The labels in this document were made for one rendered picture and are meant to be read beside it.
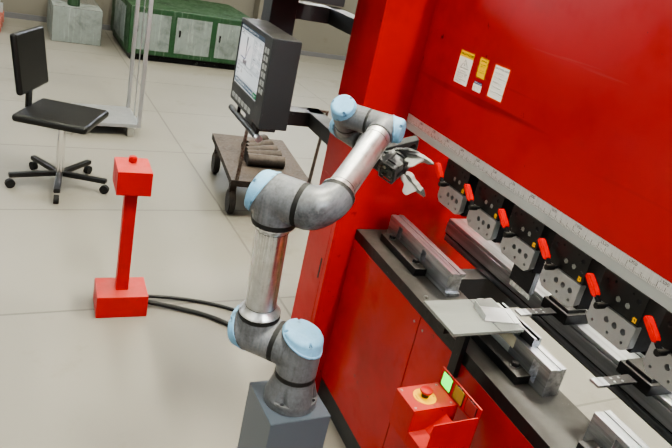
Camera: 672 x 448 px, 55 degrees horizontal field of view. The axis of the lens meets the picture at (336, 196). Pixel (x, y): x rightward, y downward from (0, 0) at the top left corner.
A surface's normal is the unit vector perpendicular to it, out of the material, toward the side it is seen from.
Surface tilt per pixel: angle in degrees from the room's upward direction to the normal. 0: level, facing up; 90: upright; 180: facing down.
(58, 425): 0
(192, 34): 90
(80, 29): 90
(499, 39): 90
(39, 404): 0
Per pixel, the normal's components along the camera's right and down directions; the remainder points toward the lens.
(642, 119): -0.91, -0.04
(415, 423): 0.41, 0.41
